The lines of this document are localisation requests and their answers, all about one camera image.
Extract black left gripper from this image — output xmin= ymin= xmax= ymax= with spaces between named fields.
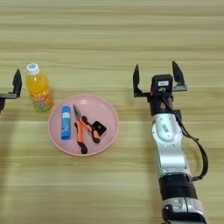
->
xmin=0 ymin=68 xmax=24 ymax=115

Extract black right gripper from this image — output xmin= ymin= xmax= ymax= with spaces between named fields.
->
xmin=132 ymin=60 xmax=188 ymax=116

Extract orange juice bottle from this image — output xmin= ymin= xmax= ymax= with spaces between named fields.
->
xmin=24 ymin=62 xmax=54 ymax=113

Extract pink round plate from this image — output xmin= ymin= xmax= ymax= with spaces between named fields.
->
xmin=47 ymin=94 xmax=120 ymax=158

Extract orange black pliers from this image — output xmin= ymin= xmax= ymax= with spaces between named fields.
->
xmin=73 ymin=104 xmax=102 ymax=155

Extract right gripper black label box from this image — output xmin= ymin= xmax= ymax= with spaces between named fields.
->
xmin=150 ymin=73 xmax=174 ymax=94

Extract blue glue stick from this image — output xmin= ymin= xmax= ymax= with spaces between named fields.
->
xmin=60 ymin=105 xmax=73 ymax=141

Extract small black square block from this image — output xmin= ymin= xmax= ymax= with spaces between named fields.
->
xmin=91 ymin=120 xmax=108 ymax=138

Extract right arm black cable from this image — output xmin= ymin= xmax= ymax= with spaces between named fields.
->
xmin=163 ymin=95 xmax=210 ymax=182

